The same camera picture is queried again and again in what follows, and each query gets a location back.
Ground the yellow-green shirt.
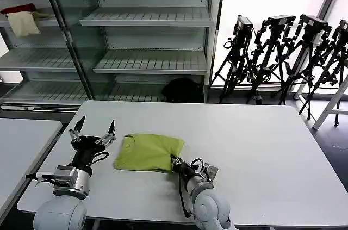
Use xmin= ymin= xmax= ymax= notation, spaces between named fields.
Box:
xmin=113 ymin=133 xmax=185 ymax=175

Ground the white metal frame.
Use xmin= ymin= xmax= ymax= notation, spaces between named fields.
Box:
xmin=312 ymin=74 xmax=348 ymax=130

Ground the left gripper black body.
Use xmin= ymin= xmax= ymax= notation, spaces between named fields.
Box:
xmin=71 ymin=135 xmax=105 ymax=175

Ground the dark metal post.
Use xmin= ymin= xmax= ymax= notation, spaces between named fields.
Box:
xmin=39 ymin=0 xmax=95 ymax=101

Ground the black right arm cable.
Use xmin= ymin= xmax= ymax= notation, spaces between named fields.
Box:
xmin=177 ymin=170 xmax=192 ymax=219

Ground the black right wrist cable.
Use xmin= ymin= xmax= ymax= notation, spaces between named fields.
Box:
xmin=189 ymin=157 xmax=205 ymax=172

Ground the black bag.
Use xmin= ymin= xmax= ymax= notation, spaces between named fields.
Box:
xmin=161 ymin=77 xmax=205 ymax=103

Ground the grey shelf unit with cloths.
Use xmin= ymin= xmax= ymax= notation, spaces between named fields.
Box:
xmin=0 ymin=0 xmax=92 ymax=111

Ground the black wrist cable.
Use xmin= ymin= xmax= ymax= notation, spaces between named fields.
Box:
xmin=91 ymin=152 xmax=110 ymax=166
xmin=189 ymin=157 xmax=205 ymax=172

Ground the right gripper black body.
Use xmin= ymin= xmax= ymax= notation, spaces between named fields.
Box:
xmin=173 ymin=160 xmax=201 ymax=185

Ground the grey metal shelf unit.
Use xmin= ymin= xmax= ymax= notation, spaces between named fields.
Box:
xmin=78 ymin=0 xmax=227 ymax=103

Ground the black camera tripod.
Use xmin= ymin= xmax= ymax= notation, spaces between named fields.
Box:
xmin=246 ymin=14 xmax=297 ymax=106
xmin=210 ymin=15 xmax=258 ymax=105
xmin=298 ymin=19 xmax=348 ymax=128
xmin=277 ymin=14 xmax=332 ymax=106

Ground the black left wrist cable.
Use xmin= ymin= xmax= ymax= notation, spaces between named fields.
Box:
xmin=91 ymin=152 xmax=110 ymax=166

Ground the grey side table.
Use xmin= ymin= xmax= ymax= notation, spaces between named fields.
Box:
xmin=0 ymin=117 xmax=63 ymax=216

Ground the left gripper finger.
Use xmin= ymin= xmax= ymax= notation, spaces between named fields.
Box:
xmin=68 ymin=115 xmax=86 ymax=144
xmin=95 ymin=119 xmax=117 ymax=147

